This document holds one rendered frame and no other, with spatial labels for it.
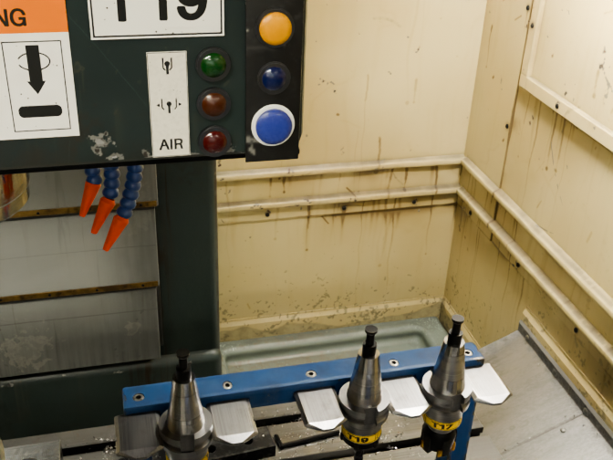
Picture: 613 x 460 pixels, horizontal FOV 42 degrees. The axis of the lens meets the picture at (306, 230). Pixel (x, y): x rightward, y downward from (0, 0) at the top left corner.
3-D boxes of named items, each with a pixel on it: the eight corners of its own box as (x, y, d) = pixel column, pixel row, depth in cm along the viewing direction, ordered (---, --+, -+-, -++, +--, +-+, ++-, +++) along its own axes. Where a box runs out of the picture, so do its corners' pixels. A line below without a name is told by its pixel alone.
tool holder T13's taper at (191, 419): (202, 406, 96) (202, 362, 92) (206, 433, 92) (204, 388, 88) (165, 410, 95) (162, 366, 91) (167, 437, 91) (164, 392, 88)
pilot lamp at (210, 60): (228, 78, 62) (228, 51, 61) (200, 80, 61) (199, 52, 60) (226, 77, 62) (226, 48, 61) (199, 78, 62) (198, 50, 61)
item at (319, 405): (349, 429, 96) (350, 423, 95) (306, 435, 94) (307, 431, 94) (334, 391, 101) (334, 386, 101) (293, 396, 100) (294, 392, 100)
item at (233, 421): (260, 443, 93) (260, 437, 93) (214, 450, 92) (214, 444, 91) (248, 402, 99) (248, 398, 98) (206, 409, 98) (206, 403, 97)
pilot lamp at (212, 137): (229, 154, 65) (228, 130, 64) (202, 156, 64) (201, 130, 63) (227, 151, 65) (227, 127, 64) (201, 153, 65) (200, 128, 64)
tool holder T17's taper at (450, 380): (453, 369, 103) (461, 328, 100) (471, 391, 100) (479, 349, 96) (423, 376, 102) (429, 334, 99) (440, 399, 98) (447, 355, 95)
